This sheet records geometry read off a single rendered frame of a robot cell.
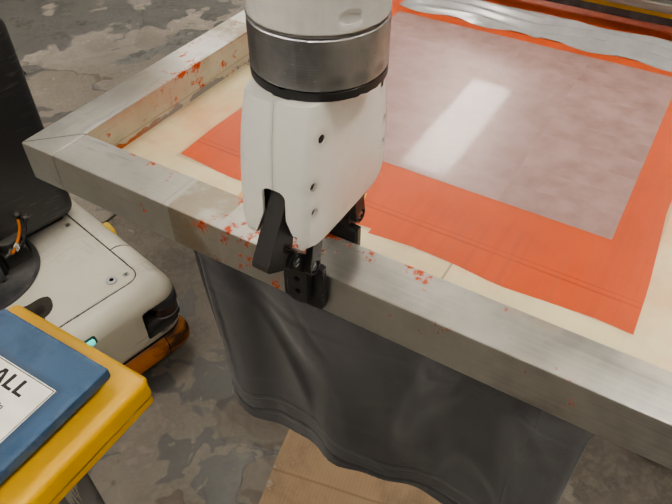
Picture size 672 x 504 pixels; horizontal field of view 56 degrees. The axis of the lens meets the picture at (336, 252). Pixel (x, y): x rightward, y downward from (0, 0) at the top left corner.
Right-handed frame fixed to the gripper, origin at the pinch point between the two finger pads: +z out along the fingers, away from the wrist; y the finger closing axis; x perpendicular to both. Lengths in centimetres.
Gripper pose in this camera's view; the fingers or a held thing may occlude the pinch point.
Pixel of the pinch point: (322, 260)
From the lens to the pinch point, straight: 45.1
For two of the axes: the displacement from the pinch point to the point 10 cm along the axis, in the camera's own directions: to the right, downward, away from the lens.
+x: 8.6, 3.6, -3.7
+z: 0.0, 7.2, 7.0
